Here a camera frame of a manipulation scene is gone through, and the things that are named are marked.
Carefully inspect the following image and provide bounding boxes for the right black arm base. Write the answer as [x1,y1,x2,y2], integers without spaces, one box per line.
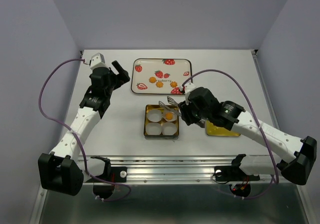
[211,166,260,198]

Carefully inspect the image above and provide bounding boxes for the white paper cup top-left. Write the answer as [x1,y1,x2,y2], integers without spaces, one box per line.
[146,109,162,123]

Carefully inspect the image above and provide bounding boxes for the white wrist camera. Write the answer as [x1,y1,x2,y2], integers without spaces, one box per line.
[179,82,196,95]
[89,53,108,70]

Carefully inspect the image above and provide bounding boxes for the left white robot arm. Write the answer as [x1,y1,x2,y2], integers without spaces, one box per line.
[38,55,130,196]

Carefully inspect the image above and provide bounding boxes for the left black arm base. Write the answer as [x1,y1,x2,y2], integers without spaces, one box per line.
[92,167,131,202]

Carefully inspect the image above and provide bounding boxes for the aluminium mounting rail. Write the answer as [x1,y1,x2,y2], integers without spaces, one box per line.
[39,155,306,185]

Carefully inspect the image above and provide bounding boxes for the orange cookie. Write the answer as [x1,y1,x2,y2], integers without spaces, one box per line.
[170,82,178,88]
[164,112,174,121]
[149,77,157,83]
[156,82,164,88]

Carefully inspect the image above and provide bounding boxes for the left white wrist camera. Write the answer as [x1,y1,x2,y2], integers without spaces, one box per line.
[89,53,108,70]

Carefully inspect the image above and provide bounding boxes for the gold tin lid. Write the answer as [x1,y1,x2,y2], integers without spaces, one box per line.
[205,121,240,137]

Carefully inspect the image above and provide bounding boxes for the metal tongs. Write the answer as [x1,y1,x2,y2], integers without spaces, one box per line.
[158,96,182,117]

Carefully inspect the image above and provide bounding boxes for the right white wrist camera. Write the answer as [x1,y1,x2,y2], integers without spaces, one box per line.
[179,82,196,95]

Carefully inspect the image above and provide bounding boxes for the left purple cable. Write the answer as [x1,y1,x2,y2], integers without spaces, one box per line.
[38,58,132,202]

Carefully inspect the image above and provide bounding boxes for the white paper cup top-right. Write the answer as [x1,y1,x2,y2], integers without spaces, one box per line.
[162,110,177,122]

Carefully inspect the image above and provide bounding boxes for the strawberry print tray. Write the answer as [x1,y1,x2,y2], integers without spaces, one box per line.
[131,58,192,95]

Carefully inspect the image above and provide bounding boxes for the gold cookie tin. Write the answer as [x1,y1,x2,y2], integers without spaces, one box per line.
[143,104,180,140]

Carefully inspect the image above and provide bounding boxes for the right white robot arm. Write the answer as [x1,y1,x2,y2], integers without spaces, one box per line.
[178,83,317,186]

